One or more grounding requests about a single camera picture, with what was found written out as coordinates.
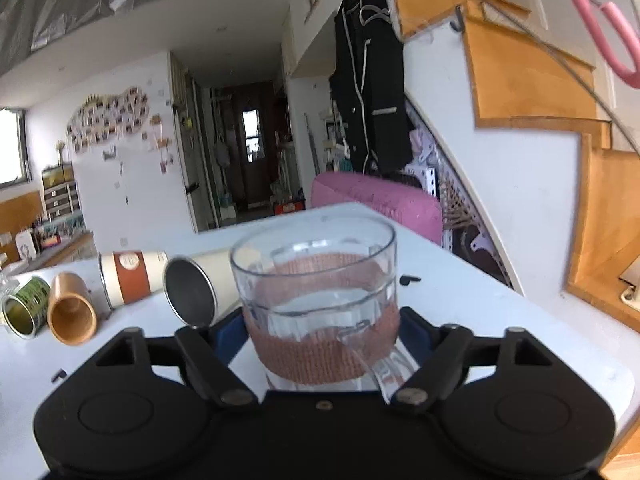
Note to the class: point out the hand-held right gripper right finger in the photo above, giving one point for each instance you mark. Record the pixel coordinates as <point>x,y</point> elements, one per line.
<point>420,335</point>

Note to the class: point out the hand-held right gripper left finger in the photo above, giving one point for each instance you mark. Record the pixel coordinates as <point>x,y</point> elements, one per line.
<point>231,337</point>

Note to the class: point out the glass cup with woven sleeve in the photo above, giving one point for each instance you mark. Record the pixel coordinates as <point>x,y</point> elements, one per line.
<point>320,310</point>

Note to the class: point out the white cup with metal inside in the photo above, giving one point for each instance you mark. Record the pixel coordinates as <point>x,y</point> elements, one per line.
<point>192,290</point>

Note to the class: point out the white cup with brown sleeve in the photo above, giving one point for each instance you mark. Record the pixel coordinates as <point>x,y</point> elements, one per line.
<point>131,275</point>

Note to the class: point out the wooden cup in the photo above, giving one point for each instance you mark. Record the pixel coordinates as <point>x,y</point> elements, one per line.
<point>72,315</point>

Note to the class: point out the bundle of wooden clothespins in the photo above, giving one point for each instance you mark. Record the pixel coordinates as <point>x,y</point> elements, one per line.
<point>456,207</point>

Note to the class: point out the red crate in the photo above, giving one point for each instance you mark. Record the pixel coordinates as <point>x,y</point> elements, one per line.
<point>289,207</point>

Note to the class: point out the dark entrance door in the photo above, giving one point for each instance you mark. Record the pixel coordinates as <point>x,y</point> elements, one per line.
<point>252,155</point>

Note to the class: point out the green tin can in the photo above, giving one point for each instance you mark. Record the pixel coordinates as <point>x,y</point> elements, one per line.
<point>25,305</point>

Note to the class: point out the small drawer cabinet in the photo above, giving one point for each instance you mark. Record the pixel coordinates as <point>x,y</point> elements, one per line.
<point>61,200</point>

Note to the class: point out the small white appliance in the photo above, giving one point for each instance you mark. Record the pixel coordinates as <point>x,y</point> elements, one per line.
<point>25,246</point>

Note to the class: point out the clear glass dish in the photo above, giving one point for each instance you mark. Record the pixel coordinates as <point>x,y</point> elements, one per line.
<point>7,285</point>

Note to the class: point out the wooden side counter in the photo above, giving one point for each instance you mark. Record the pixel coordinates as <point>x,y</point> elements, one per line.
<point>30,220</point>

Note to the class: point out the black jacket with white trim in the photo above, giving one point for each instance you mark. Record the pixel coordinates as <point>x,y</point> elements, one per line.
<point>370,85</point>

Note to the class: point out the wooden staircase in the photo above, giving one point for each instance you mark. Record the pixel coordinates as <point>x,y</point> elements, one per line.
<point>525,80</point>

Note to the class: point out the window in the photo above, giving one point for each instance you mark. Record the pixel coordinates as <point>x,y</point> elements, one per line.
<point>10,145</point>

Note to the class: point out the pink padded hanger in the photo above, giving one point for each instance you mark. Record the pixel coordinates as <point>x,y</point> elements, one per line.
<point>617,45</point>

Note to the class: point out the photo collage on wall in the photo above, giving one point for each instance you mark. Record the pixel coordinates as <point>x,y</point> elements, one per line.
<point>105,117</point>

